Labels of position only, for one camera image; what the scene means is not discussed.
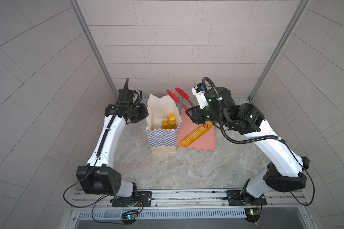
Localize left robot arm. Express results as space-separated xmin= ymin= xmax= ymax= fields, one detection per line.
xmin=76 ymin=103 xmax=149 ymax=203

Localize long ridged bread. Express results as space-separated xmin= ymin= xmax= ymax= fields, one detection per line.
xmin=181 ymin=121 xmax=213 ymax=147

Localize circuit board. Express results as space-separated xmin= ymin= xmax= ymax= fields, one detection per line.
xmin=244 ymin=209 xmax=261 ymax=223
xmin=121 ymin=210 xmax=139 ymax=220

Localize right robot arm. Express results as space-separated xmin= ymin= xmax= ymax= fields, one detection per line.
xmin=186 ymin=83 xmax=310 ymax=205

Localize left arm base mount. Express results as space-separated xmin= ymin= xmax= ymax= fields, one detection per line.
xmin=110 ymin=191 xmax=152 ymax=208

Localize checkered paper bag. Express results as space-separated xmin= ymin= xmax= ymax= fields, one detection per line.
xmin=146 ymin=94 xmax=182 ymax=155

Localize pink tray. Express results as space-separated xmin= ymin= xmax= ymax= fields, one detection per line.
xmin=177 ymin=108 xmax=216 ymax=151

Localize red tongs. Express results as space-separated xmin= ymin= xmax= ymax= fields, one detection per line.
xmin=166 ymin=87 xmax=213 ymax=128

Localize long oval bread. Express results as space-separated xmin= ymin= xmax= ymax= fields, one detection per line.
xmin=161 ymin=121 xmax=175 ymax=130

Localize ring doughnut bread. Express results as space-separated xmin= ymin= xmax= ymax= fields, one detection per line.
xmin=167 ymin=113 xmax=176 ymax=126

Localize left black cable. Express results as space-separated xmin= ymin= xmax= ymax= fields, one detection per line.
xmin=62 ymin=78 xmax=139 ymax=225

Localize right circuit board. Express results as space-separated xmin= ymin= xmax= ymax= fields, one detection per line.
xmin=244 ymin=209 xmax=261 ymax=223

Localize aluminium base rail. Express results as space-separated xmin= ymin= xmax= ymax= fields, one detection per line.
xmin=65 ymin=189 xmax=309 ymax=212

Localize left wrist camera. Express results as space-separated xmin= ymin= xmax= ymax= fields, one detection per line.
xmin=119 ymin=89 xmax=142 ymax=107

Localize left circuit board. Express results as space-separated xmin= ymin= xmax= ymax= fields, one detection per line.
xmin=121 ymin=210 xmax=139 ymax=220

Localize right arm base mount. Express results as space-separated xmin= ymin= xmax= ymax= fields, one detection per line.
xmin=226 ymin=190 xmax=267 ymax=206

